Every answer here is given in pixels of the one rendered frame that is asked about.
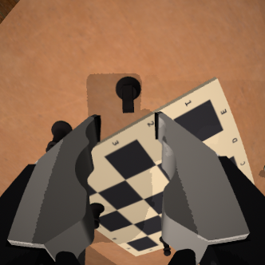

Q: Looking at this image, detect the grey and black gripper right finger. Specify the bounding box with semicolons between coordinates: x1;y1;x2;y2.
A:
155;111;265;265

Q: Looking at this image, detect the black and cream chessboard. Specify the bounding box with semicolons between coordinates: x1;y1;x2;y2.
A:
88;77;255;256

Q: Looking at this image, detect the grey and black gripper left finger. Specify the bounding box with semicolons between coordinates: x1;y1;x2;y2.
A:
0;114;101;265

